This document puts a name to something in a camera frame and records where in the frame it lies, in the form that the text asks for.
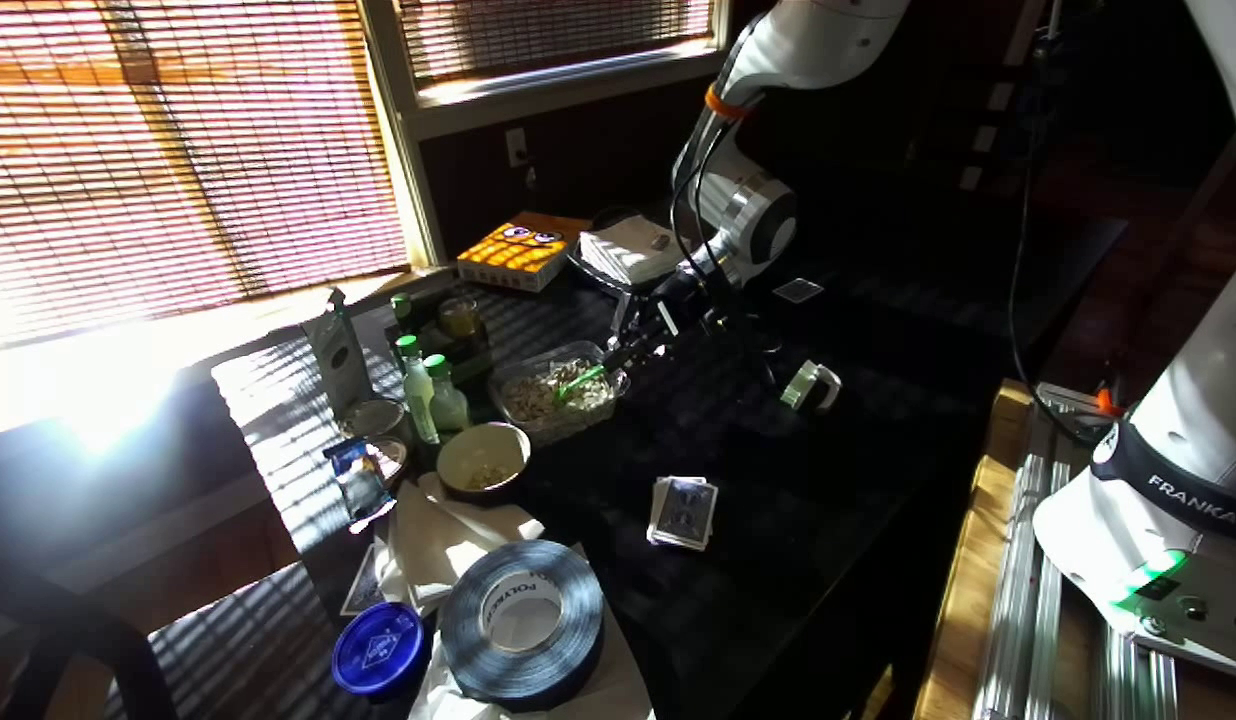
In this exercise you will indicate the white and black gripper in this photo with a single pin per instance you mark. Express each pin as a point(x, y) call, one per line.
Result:
point(633, 297)

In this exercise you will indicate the clear lunchbox with seeds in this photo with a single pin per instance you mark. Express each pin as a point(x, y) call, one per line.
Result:
point(524, 394)

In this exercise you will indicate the green plastic spoon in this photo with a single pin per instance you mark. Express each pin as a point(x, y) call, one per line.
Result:
point(580, 383)

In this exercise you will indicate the small bowl with seeds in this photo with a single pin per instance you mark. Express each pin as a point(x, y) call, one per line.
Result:
point(484, 456)

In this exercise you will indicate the white tissue packet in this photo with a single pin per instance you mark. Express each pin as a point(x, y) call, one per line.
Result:
point(630, 250)

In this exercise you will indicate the yellow snack box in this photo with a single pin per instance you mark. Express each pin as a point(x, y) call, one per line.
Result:
point(521, 253)

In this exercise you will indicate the small green cap bottle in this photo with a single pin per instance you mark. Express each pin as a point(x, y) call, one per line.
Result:
point(448, 407)

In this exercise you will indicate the clear spray bottle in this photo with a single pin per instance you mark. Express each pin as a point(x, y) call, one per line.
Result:
point(337, 356)

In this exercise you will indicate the white crumpled paper sheet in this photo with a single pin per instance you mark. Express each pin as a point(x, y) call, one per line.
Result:
point(424, 546)

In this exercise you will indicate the blue plastic lid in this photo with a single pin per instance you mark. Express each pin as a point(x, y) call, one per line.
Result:
point(383, 653)

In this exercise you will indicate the grey duct tape roll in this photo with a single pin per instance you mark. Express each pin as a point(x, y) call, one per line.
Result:
point(521, 622)

